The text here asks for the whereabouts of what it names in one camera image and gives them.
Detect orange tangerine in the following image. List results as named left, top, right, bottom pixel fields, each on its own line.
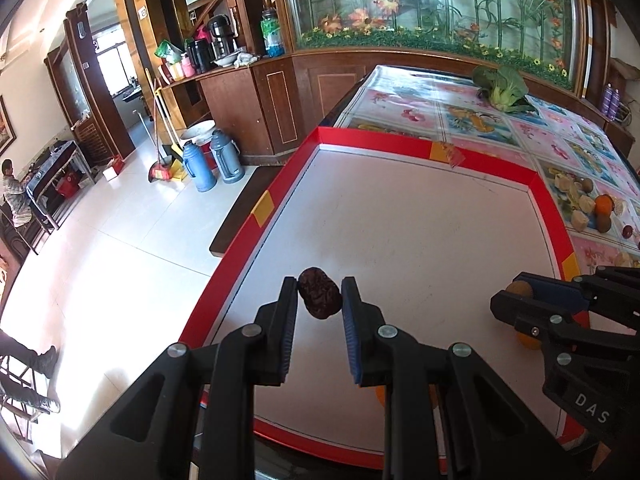
left=374, top=384, right=439, bottom=410
left=593, top=195, right=615, bottom=219
left=516, top=333, right=541, bottom=351

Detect purple bottle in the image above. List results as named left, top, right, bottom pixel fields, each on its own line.
left=600, top=82, right=613, bottom=117
left=608, top=89, right=620, bottom=122

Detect seated person background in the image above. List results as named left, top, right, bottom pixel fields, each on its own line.
left=1, top=158, right=36, bottom=229

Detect dark red jujube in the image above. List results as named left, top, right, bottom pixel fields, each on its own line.
left=297, top=266, right=343, bottom=320

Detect fruit print tablecloth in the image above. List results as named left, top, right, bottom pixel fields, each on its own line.
left=328, top=65, right=639, bottom=273

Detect blue thermos flask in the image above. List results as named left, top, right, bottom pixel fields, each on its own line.
left=182, top=141, right=216, bottom=193

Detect green leafy vegetable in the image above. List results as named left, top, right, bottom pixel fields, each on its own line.
left=472, top=65, right=536, bottom=114

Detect wooden side cabinet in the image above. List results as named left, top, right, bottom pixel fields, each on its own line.
left=163, top=51, right=373, bottom=164

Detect black kettle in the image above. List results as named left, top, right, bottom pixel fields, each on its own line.
left=206, top=14, right=236, bottom=60

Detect purple bottle left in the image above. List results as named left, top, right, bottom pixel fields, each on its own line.
left=600, top=82, right=613, bottom=117

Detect purple bottle right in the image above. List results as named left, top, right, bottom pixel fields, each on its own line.
left=608, top=89, right=620, bottom=122

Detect small red jujube far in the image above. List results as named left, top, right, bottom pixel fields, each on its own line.
left=622, top=226, right=634, bottom=240

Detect brown longan by tangerine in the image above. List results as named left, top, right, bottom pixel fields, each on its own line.
left=596, top=214, right=612, bottom=233

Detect green label plastic bottle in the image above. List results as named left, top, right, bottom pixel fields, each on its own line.
left=260, top=8, right=284, bottom=58

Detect red white shallow box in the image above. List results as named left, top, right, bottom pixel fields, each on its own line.
left=181, top=127, right=584, bottom=445

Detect brown round longan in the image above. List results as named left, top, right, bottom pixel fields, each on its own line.
left=504, top=280, right=534, bottom=298

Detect grey thermos flask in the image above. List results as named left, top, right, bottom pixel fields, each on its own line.
left=210, top=129, right=245, bottom=184

